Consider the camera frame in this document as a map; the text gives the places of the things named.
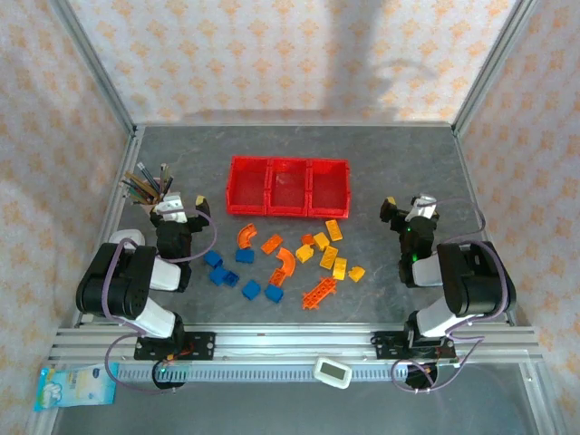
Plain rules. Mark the blue lego brick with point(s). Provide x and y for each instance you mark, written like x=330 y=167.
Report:
x=244 y=256
x=219 y=275
x=250 y=289
x=232 y=279
x=273 y=293
x=213 y=259

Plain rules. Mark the orange curved lego piece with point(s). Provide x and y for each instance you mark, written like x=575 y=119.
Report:
x=244 y=235
x=287 y=260

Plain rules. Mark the long yellow lego brick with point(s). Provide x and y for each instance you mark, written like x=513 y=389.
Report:
x=334 y=229

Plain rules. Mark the clear orange lego brick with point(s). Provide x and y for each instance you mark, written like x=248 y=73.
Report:
x=272 y=244

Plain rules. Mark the round orange lego piece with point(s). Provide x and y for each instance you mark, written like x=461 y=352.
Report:
x=307 y=238

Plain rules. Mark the small dark orange lego brick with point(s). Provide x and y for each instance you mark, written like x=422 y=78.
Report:
x=276 y=276

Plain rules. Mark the orange lego ladder piece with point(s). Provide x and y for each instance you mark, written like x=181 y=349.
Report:
x=319 y=293

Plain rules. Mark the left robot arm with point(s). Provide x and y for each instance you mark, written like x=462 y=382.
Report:
x=113 y=281

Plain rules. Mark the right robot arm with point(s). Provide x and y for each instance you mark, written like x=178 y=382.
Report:
x=476 y=281

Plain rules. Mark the white alarm clock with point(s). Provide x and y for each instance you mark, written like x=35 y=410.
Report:
x=129 y=235

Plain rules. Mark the coloured pencil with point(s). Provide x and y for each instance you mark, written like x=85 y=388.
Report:
x=147 y=177
x=161 y=179
x=139 y=182
x=136 y=190
x=168 y=186

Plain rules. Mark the white digital timer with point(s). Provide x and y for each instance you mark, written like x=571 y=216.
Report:
x=333 y=372

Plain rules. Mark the blue wet wipes packet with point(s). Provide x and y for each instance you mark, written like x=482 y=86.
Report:
x=74 y=387

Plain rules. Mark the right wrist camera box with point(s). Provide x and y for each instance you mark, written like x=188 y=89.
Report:
x=423 y=204

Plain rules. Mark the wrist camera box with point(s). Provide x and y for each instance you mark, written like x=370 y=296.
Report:
x=172 y=208
x=423 y=204

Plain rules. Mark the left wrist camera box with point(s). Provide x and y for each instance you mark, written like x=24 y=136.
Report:
x=172 y=208

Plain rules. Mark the aluminium right side rail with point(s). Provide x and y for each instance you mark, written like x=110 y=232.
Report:
x=469 y=163

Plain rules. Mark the aluminium rail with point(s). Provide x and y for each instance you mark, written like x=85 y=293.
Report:
x=469 y=163
x=131 y=151
x=294 y=344

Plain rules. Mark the aluminium left side rail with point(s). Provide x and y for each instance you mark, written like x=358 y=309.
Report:
x=131 y=151

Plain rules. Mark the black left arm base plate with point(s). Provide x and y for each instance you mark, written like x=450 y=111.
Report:
x=199 y=346

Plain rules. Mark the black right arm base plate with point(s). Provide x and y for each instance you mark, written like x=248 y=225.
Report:
x=389 y=346

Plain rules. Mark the aluminium front rail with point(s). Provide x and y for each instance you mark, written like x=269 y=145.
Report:
x=294 y=344

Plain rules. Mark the aluminium left frame post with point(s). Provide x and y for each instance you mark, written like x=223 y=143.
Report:
x=97 y=68

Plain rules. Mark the aluminium frame post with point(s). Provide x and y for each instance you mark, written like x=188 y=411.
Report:
x=97 y=68
x=489 y=63

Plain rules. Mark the aluminium right frame post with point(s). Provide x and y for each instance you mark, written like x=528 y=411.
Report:
x=489 y=63

